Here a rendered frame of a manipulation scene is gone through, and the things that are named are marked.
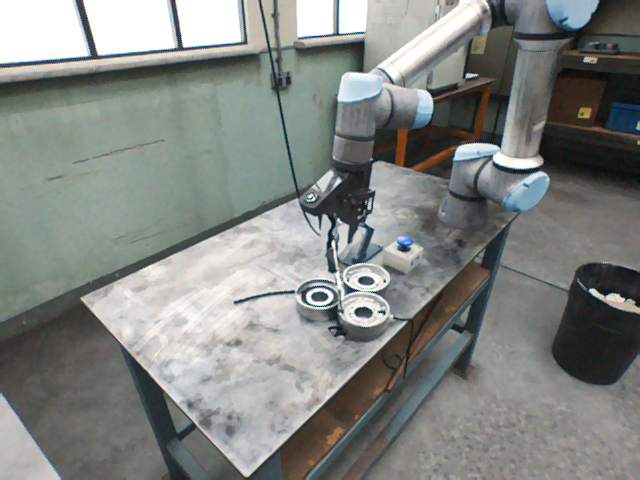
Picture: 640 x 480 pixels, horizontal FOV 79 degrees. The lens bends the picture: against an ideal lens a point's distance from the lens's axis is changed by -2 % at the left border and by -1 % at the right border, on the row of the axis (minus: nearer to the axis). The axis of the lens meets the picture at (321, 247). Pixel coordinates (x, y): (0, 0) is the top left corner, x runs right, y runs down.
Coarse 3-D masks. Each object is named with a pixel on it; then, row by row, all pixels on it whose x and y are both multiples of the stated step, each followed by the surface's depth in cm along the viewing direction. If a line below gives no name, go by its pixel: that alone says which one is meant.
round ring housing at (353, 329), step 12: (348, 300) 85; (360, 300) 85; (372, 300) 85; (384, 300) 83; (360, 312) 84; (372, 312) 82; (348, 324) 78; (360, 324) 77; (372, 324) 77; (384, 324) 78; (360, 336) 79; (372, 336) 79
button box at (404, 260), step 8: (392, 248) 99; (400, 248) 98; (408, 248) 98; (416, 248) 99; (384, 256) 100; (392, 256) 98; (400, 256) 96; (408, 256) 96; (416, 256) 98; (392, 264) 99; (400, 264) 97; (408, 264) 96; (416, 264) 100; (408, 272) 98
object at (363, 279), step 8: (360, 264) 94; (368, 264) 94; (344, 272) 92; (352, 272) 93; (376, 272) 93; (384, 272) 92; (344, 280) 89; (360, 280) 93; (368, 280) 93; (376, 280) 91; (384, 280) 91; (344, 288) 90; (352, 288) 87; (368, 288) 88; (384, 288) 87
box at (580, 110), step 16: (560, 80) 331; (576, 80) 324; (592, 80) 347; (608, 80) 341; (560, 96) 337; (576, 96) 330; (592, 96) 324; (560, 112) 342; (576, 112) 335; (592, 112) 329
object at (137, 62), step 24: (72, 0) 165; (168, 0) 192; (240, 0) 219; (336, 0) 272; (240, 24) 227; (336, 24) 280; (96, 48) 176; (168, 48) 200; (192, 48) 208; (240, 48) 217; (264, 48) 226; (0, 72) 147; (24, 72) 150; (48, 72) 155; (72, 72) 161; (96, 72) 168
